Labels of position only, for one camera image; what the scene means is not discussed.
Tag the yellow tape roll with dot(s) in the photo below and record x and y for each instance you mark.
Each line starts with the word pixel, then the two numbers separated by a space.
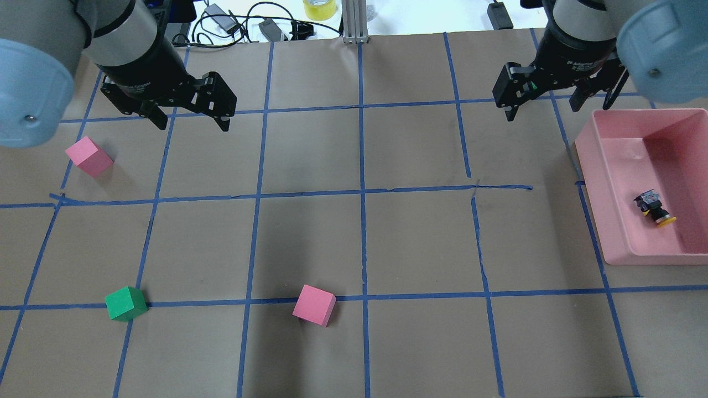
pixel 319 10

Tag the pink cube front centre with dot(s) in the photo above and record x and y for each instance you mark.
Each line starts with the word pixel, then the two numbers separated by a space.
pixel 314 305

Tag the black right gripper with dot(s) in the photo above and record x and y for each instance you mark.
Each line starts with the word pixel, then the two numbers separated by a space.
pixel 575 52

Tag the aluminium frame post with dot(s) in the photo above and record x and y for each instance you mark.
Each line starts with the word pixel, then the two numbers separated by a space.
pixel 354 22

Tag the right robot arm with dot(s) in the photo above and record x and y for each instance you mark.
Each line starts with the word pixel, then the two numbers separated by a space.
pixel 663 44

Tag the pink cube near left arm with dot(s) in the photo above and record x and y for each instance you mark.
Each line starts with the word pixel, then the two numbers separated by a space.
pixel 89 157

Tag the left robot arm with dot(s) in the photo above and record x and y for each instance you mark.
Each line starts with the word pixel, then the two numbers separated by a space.
pixel 42 43

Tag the black power adapter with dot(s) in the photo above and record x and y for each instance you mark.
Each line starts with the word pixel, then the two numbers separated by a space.
pixel 271 31

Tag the green cube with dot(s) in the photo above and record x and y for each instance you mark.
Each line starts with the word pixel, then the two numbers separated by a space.
pixel 125 304

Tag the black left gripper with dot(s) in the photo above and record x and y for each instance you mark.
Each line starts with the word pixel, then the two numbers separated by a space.
pixel 145 71

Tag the pink plastic bin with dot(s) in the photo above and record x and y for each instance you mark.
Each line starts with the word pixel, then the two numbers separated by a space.
pixel 626 152

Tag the yellow push button switch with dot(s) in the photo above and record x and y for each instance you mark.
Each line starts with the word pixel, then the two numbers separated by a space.
pixel 650 205

